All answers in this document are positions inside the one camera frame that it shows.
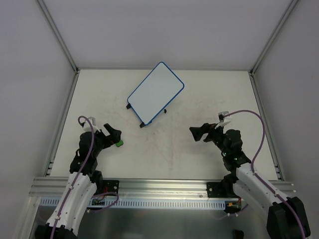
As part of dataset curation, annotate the small black object bottom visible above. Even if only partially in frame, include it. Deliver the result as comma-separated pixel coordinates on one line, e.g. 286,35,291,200
233,230,244,239

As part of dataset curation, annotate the purple cable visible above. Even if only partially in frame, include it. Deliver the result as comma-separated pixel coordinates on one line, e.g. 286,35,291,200
211,110,307,239
49,115,119,239

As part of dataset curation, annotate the right circuit board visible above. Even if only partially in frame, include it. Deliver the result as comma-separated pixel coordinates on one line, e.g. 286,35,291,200
226,201,241,210

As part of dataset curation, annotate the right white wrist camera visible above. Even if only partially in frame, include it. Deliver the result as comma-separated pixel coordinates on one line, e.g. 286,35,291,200
216,111,232,128

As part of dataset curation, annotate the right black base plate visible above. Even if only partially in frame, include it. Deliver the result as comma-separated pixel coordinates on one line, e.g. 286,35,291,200
206,181,240,199

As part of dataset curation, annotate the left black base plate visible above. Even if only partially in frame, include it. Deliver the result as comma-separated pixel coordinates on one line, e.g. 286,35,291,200
95,179,120,195

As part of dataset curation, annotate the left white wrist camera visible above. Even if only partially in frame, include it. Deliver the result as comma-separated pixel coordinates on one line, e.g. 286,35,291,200
80,117,99,132

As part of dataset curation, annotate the left circuit board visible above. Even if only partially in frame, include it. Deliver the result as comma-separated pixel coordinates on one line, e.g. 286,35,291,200
91,197,106,206

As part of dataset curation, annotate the circuit board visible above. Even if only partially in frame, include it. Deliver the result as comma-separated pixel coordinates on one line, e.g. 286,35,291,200
91,197,106,206
226,201,241,210

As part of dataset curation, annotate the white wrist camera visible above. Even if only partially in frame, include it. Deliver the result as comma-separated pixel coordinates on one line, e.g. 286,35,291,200
80,117,99,132
216,111,232,128

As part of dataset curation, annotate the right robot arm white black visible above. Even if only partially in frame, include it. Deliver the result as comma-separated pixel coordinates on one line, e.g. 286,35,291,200
189,123,311,239

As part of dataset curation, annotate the aluminium front rail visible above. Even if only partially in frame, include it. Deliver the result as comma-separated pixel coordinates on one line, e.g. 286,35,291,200
28,176,299,201

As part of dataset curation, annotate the aluminium frame post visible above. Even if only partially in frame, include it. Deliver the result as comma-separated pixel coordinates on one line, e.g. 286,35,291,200
249,0,301,75
37,0,80,74

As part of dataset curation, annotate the blue-framed whiteboard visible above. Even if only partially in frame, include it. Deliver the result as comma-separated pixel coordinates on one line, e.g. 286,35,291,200
127,62,184,126

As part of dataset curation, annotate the green bone-shaped eraser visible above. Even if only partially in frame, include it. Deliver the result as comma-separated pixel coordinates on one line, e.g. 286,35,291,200
115,140,124,147

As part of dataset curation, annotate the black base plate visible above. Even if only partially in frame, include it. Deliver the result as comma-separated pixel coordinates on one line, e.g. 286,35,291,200
206,181,240,199
95,179,120,195

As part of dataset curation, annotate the white slotted cable duct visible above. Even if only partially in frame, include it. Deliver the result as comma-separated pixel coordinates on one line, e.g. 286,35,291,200
39,197,226,211

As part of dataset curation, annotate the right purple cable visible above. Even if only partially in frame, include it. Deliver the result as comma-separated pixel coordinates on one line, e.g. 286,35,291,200
211,110,307,239

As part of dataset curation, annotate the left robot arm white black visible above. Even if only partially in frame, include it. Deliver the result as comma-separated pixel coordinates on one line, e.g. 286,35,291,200
34,122,123,239

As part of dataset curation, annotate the left aluminium frame post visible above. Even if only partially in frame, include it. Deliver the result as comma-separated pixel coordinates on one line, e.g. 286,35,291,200
37,0,80,74

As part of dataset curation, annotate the right aluminium frame post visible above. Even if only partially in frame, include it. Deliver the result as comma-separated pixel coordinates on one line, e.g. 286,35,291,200
249,0,301,75

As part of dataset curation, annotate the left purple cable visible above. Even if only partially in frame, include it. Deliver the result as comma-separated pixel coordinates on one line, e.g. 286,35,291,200
49,115,119,239

